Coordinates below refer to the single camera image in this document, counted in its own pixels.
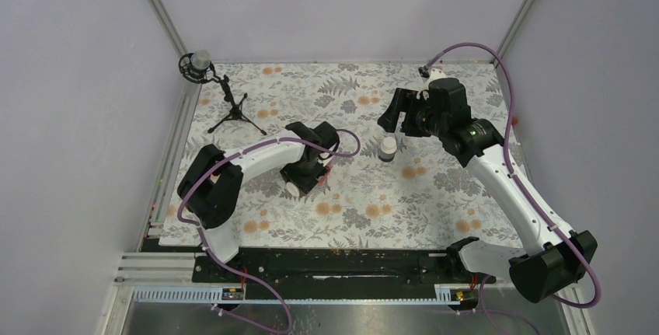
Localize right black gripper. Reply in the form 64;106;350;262
377;87;448;138

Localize white slotted cable duct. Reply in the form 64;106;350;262
131;284;478;305

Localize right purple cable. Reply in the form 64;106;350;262
419;42;602;309

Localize floral patterned table mat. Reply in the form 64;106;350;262
177;63;521;250

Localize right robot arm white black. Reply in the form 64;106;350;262
377;77;598;303

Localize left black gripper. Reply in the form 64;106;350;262
281;157;329;197

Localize red pill organizer box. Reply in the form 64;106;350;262
318;164;332;185

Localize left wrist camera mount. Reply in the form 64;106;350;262
285;182;301;197

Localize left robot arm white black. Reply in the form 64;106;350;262
176;122;340;281

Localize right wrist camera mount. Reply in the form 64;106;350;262
417;66;448;100

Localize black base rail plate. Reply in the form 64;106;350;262
192;247;485;298

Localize white dark pill bottle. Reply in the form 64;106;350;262
378;137;398;162

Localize microphone on black tripod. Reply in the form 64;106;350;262
178;49;267;137

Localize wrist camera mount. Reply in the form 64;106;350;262
285;182;301;197
417;66;448;100

